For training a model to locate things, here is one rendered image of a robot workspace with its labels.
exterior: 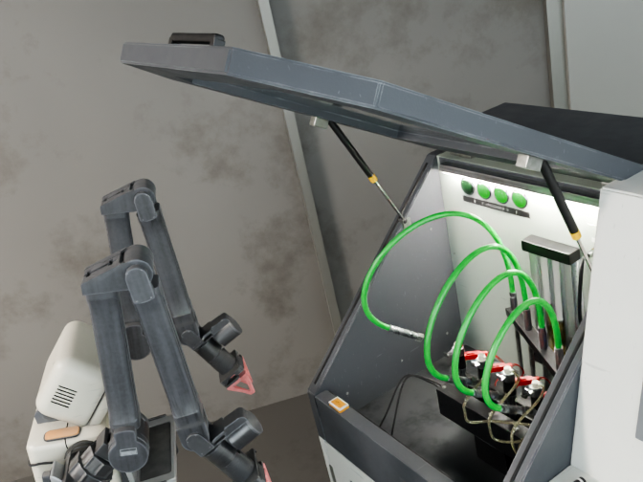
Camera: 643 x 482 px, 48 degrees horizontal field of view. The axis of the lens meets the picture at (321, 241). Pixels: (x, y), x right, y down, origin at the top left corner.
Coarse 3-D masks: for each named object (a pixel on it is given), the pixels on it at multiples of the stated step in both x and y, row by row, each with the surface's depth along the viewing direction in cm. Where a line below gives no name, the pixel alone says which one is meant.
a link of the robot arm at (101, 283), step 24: (96, 264) 133; (120, 264) 128; (144, 264) 128; (96, 288) 128; (120, 288) 129; (96, 312) 131; (120, 312) 133; (96, 336) 133; (120, 336) 134; (120, 360) 136; (120, 384) 138; (120, 408) 139; (120, 432) 139; (120, 456) 141; (144, 456) 142
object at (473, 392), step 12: (504, 276) 153; (528, 276) 157; (492, 288) 152; (480, 300) 150; (468, 312) 151; (540, 312) 163; (468, 324) 150; (540, 324) 164; (540, 336) 166; (456, 348) 150; (540, 348) 168; (456, 360) 151; (456, 372) 152; (456, 384) 153; (480, 396) 158; (492, 396) 160
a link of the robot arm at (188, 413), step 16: (128, 272) 127; (144, 272) 127; (128, 288) 128; (144, 288) 128; (160, 288) 133; (144, 304) 132; (160, 304) 133; (144, 320) 134; (160, 320) 134; (160, 336) 136; (176, 336) 138; (160, 352) 137; (176, 352) 138; (160, 368) 138; (176, 368) 139; (176, 384) 140; (192, 384) 142; (176, 400) 141; (192, 400) 142; (176, 416) 142; (192, 416) 143; (192, 432) 144; (208, 432) 145
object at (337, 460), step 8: (328, 448) 201; (328, 456) 204; (336, 456) 199; (336, 464) 201; (344, 464) 196; (352, 464) 192; (336, 472) 204; (344, 472) 198; (352, 472) 193; (360, 472) 189; (336, 480) 206; (344, 480) 201; (352, 480) 196; (360, 480) 191; (368, 480) 186
